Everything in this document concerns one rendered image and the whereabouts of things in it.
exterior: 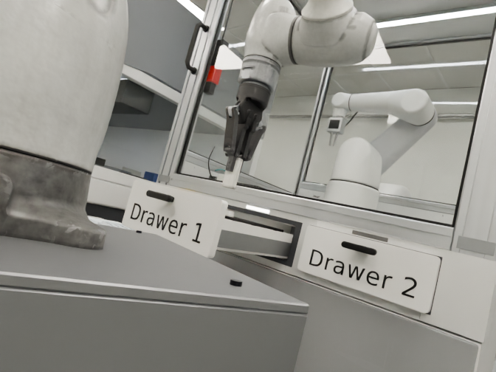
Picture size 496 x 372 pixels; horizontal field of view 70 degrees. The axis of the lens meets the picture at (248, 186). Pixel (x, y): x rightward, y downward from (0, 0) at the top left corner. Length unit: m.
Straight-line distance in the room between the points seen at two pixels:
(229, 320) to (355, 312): 0.65
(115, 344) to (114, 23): 0.26
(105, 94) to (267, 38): 0.55
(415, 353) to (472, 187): 0.34
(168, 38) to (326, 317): 1.37
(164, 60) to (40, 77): 1.46
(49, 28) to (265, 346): 0.26
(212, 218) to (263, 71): 0.35
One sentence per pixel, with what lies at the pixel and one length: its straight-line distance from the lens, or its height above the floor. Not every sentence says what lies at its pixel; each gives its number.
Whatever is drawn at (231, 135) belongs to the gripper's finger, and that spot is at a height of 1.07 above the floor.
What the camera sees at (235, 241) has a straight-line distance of 0.73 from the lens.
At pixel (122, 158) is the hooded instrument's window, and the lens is 1.65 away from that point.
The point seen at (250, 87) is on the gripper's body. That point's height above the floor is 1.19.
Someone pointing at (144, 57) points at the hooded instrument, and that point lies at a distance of 1.69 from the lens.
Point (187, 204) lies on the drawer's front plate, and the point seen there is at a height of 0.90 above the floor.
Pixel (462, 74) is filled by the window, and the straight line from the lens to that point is 0.92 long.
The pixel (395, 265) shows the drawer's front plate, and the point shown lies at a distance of 0.80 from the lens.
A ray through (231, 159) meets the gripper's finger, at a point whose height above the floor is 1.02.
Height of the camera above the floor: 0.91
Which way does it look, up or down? 5 degrees up
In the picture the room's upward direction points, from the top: 15 degrees clockwise
